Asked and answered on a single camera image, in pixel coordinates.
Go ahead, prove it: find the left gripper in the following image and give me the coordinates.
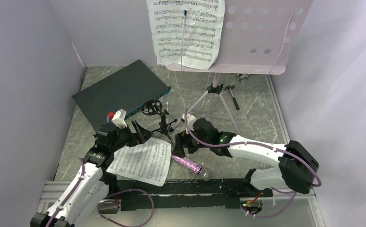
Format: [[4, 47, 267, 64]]
[[110, 120, 154, 152]]

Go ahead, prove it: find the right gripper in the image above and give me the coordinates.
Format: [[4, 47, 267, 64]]
[[172, 127, 211, 157]]

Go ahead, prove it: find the sheet music page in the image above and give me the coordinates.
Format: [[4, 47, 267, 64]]
[[107, 138, 172, 187], [147, 0, 226, 70]]

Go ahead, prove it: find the sheet music top page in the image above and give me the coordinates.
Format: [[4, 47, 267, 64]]
[[147, 0, 226, 70]]

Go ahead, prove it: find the lilac perforated music stand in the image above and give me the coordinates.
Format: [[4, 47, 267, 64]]
[[157, 0, 314, 139]]

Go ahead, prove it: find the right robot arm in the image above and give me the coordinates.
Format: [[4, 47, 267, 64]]
[[172, 118, 322, 196]]

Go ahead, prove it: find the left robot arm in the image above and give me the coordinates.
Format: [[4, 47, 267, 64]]
[[30, 121, 153, 227]]

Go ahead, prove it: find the black tripod microphone stand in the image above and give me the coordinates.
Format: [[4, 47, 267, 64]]
[[141, 99, 179, 148]]

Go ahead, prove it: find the purple glitter microphone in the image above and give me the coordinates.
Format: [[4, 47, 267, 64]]
[[171, 155, 212, 181]]

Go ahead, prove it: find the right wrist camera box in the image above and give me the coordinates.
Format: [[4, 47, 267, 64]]
[[182, 114, 197, 128]]

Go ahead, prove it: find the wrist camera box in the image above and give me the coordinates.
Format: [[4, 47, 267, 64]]
[[106, 109, 128, 129], [182, 114, 197, 128]]

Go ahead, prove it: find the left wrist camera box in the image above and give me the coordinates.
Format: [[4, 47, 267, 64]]
[[106, 109, 128, 129]]

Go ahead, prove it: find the black network switch box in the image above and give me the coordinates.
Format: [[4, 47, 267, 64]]
[[72, 60, 171, 131]]

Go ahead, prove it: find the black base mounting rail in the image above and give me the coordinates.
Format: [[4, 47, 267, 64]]
[[109, 178, 272, 211]]

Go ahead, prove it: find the black handled hammer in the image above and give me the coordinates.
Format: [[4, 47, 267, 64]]
[[224, 85, 240, 110]]

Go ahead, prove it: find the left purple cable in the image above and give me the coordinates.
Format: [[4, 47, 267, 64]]
[[45, 116, 155, 227]]

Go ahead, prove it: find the aluminium frame rail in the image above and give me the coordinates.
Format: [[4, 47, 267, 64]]
[[270, 184, 315, 201]]

